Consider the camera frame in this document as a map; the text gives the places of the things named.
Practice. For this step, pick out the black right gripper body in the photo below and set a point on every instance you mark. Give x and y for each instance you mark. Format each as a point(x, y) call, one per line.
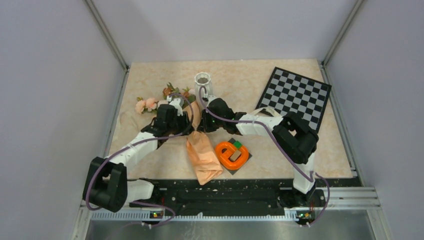
point(211, 123)

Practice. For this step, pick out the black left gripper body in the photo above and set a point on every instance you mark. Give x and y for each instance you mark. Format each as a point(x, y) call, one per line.
point(179, 124)

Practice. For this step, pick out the orange paper flower bouquet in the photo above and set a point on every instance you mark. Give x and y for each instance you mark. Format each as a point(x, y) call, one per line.
point(198, 146)

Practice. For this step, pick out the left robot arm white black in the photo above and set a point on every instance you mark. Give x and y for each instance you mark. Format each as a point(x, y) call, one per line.
point(106, 185)

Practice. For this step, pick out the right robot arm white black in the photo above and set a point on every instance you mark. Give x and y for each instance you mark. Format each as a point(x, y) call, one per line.
point(290, 133)

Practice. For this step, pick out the white ribbed vase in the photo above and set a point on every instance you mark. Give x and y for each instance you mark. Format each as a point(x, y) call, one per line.
point(203, 85)

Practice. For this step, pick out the green cube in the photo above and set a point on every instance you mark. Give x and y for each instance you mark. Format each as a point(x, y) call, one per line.
point(237, 144)

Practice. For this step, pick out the tan wooden block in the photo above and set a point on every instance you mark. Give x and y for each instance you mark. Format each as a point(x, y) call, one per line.
point(234, 157)

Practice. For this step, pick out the black grey checkerboard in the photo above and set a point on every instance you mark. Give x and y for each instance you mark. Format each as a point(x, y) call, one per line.
point(287, 91)

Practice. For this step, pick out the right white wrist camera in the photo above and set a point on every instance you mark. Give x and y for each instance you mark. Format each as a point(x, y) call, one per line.
point(208, 99)

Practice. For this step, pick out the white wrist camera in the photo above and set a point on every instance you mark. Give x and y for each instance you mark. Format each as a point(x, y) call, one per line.
point(177, 102)
point(208, 99)

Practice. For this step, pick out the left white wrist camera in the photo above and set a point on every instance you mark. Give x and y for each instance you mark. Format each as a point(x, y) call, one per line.
point(177, 102)

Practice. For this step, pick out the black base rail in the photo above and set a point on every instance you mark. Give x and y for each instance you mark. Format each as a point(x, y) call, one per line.
point(233, 197)

